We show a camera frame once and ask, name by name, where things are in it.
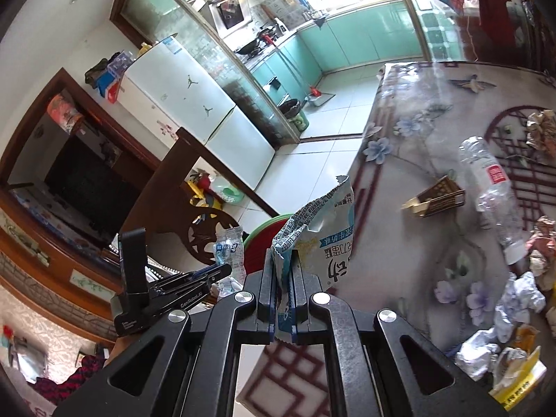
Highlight white paper ball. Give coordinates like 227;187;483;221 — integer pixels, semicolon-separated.
454;328;500;381

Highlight clear blue plastic wrapper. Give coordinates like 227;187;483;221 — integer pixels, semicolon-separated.
211;226;247;300

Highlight yellow snack box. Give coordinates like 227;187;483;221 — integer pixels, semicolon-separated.
489;346;547;411

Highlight white printed snack bag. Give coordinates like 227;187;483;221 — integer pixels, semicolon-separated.
271;176;355;342

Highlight white printed paper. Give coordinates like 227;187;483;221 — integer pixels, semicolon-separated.
494;271;546;344

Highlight clear plastic water bottle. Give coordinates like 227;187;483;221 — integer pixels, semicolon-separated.
459;137;527;265

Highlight teal kitchen cabinets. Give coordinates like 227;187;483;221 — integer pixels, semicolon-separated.
248;0;423;96

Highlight dark carved wooden chair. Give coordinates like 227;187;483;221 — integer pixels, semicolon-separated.
120;127;278;265

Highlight red bin with green rim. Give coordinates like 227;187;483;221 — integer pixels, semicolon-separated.
244;214;291;275

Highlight dark wooden tv cabinet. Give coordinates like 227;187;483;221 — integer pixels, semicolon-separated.
1;70;161;343

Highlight floral patterned tablecloth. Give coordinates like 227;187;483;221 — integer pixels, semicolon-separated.
238;62;555;416

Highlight orange snack wrapper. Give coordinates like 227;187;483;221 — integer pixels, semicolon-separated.
511;324;539;354

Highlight brown gold cigarette box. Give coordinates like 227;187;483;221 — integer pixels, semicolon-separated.
401;175;466;218

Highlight white refrigerator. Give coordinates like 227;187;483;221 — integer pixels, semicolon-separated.
118;36;275;189

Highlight red broom with dustpan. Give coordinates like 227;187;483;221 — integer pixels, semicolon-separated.
262;35;336;107

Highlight black wok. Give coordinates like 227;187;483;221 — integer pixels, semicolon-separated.
235;39;265;57

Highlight crumpled brown paper ball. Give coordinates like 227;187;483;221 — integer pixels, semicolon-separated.
526;109;556;158

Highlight range hood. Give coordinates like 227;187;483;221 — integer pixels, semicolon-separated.
193;0;253;39

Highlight red hanging garment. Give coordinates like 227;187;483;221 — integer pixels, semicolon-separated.
460;0;518;59

